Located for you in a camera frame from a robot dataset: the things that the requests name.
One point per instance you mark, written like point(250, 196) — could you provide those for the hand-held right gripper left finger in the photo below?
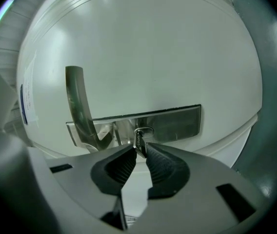
point(80, 179)

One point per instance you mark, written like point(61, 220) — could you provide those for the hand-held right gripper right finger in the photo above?
point(197, 194)

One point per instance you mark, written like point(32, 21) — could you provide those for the silver key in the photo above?
point(139, 142)

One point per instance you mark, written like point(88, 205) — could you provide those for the blue sign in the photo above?
point(23, 106)

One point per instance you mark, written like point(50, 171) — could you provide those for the white door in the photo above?
point(153, 57)

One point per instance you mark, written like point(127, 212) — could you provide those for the white paper notice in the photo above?
point(31, 94)

